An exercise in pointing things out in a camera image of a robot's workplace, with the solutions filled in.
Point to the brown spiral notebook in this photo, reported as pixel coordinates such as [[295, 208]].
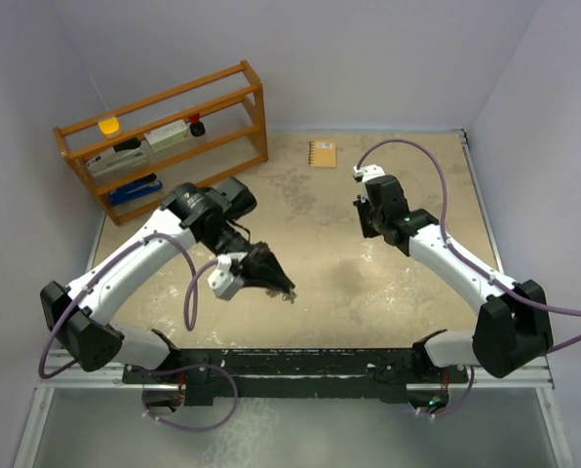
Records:
[[322, 154]]

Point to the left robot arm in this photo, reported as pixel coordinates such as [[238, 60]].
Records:
[[79, 315]]

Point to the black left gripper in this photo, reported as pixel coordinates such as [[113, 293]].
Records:
[[265, 263]]

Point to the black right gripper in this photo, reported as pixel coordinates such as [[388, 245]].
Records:
[[367, 230]]

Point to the white box on shelf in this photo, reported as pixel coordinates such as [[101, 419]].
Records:
[[168, 136]]

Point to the white black stapler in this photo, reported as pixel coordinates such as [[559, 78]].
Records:
[[126, 154]]

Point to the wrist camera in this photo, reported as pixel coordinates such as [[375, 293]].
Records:
[[365, 173], [226, 281]]

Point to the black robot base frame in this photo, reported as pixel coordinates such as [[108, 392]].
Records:
[[388, 375]]

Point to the orange wooden shelf rack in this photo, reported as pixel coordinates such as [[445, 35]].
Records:
[[231, 104]]

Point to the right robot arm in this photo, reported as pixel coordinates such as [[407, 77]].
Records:
[[512, 327]]

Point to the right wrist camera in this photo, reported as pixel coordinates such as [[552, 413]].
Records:
[[365, 173]]

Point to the blue stapler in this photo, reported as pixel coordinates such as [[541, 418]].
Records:
[[139, 188]]

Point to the yellow sticky note pad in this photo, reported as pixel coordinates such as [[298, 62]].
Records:
[[109, 126]]

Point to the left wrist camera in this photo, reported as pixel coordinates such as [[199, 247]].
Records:
[[226, 281]]

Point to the black red stamp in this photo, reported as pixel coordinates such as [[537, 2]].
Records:
[[196, 126]]

